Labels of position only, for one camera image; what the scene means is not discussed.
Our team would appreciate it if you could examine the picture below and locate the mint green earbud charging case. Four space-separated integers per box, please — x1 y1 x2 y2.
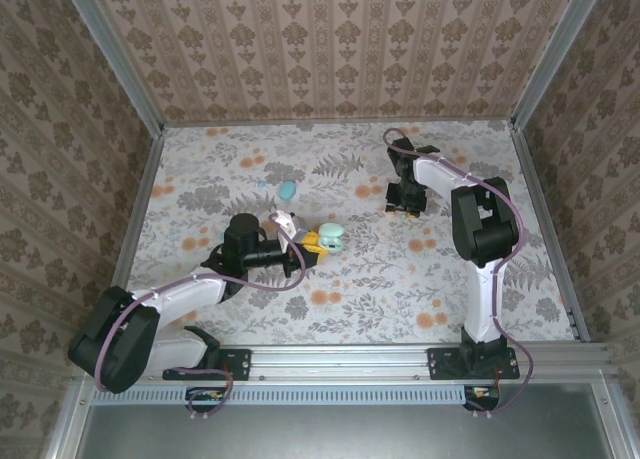
316 222 347 255

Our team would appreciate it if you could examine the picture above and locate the floral patterned table covering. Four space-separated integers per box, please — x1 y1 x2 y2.
124 120 576 346

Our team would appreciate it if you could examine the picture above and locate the small black controller board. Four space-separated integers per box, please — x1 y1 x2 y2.
463 384 501 413
185 386 234 423

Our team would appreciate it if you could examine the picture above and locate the grey metal panel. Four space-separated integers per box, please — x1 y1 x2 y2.
74 382 616 459

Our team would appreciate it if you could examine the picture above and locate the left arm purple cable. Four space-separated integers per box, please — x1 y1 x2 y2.
93 213 307 414

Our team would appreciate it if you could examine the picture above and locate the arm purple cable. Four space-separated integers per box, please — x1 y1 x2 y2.
382 127 534 414
93 213 307 414

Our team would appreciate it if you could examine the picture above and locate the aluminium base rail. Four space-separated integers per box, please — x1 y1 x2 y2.
74 343 617 383

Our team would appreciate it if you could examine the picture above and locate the aluminium table side rail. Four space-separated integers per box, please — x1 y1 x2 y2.
508 121 592 343
94 126 166 348

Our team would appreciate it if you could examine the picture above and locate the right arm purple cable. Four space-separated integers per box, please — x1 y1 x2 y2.
382 127 534 414

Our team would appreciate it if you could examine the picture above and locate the grey slotted cable duct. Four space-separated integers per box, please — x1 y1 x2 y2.
92 384 469 406

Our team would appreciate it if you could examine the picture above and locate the aluminium frame post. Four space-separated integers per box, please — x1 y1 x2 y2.
510 0 610 130
58 0 166 136

